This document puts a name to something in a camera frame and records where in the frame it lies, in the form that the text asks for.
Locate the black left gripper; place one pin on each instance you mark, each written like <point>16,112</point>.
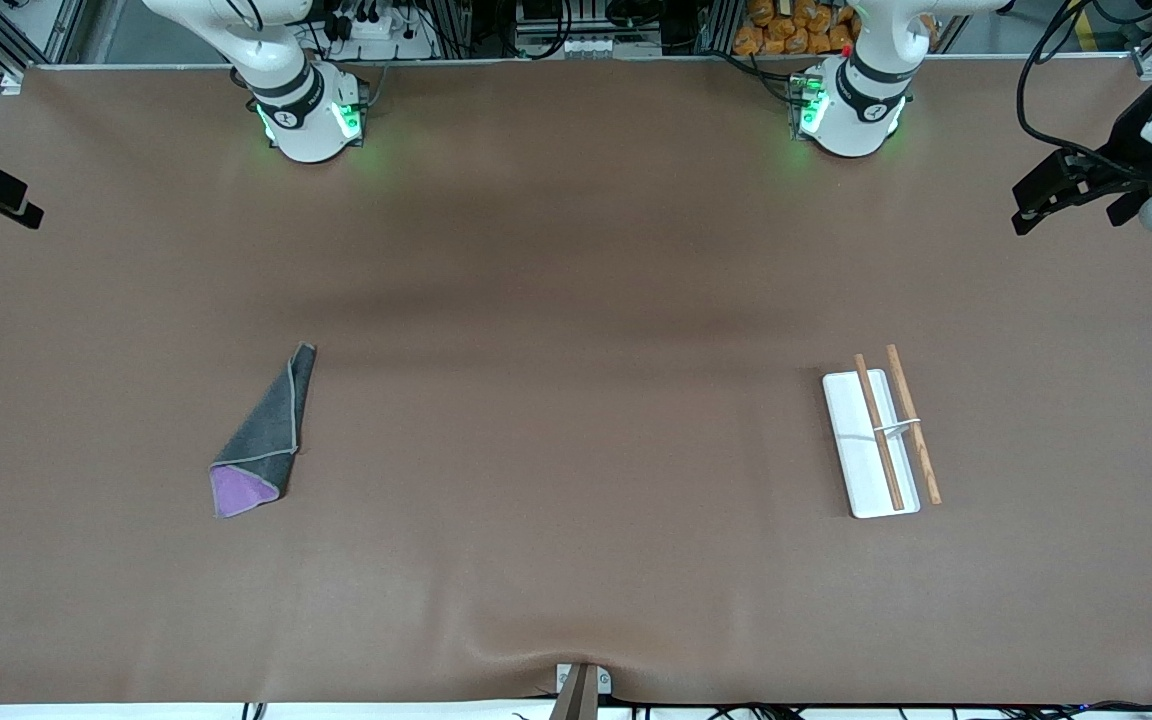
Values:
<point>1132,138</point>

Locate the grey and purple towel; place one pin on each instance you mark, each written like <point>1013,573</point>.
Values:
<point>266,430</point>

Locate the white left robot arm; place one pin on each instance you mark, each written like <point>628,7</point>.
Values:
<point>851,110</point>

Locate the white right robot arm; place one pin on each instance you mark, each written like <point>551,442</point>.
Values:
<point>301,110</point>

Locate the wooden rack rod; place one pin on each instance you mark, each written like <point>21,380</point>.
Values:
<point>881,440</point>
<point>921,450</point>

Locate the white rack base tray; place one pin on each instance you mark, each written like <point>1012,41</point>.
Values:
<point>861,470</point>

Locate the orange packaged goods pile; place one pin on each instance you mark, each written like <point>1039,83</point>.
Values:
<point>796,25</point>

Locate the white power strip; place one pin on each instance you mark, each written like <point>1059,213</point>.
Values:
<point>376,27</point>

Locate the silver connector device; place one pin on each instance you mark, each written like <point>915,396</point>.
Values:
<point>586,44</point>

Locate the brown table cover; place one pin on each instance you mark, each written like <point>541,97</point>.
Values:
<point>556,380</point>

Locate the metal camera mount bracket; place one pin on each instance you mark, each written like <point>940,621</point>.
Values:
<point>581,690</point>

